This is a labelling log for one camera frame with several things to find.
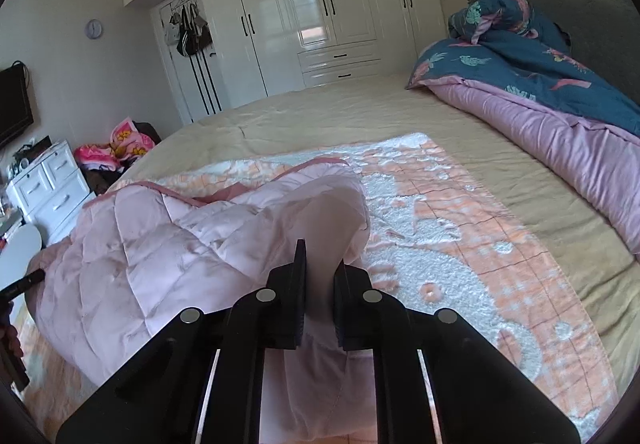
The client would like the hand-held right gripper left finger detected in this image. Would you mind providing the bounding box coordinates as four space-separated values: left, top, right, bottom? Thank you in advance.
55 239 307 444

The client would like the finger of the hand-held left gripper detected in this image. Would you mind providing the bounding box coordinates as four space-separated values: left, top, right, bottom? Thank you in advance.
0 269 46 304

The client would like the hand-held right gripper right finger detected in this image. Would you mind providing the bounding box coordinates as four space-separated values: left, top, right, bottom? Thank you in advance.
334 260 582 444

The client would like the pink quilted jacket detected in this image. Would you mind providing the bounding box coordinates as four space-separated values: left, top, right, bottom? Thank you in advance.
27 156 377 444

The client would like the pile of pink printed clothes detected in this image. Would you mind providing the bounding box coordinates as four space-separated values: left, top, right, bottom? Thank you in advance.
74 116 162 195

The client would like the person's left hand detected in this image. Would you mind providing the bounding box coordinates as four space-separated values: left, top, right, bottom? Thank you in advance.
0 324 25 361

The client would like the white rounded chair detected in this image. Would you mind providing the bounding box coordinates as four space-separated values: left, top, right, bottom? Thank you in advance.
0 223 42 285

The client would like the white drawer chest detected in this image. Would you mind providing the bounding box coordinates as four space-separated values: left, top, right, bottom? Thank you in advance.
6 139 96 245

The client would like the orange and white blanket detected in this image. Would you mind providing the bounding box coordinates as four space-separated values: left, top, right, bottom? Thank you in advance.
20 131 621 444

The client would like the black flat television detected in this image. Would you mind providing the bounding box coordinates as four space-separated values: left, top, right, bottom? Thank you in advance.
0 60 35 150

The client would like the bed with beige sheet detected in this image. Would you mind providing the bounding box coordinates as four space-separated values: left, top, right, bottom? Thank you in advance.
100 71 640 425

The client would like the white room door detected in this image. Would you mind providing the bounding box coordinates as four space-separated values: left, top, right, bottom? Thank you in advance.
150 0 223 125

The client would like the black striped hanging bag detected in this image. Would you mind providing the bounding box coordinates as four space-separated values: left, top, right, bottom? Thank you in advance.
176 6 203 57

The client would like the blue floral pink-lined duvet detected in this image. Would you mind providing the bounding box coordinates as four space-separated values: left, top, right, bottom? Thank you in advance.
406 0 640 255

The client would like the grey hanging bag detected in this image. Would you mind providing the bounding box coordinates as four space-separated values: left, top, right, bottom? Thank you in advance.
164 11 182 46

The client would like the white built-in wardrobe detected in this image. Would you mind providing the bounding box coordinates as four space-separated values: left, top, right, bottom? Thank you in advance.
122 0 448 111

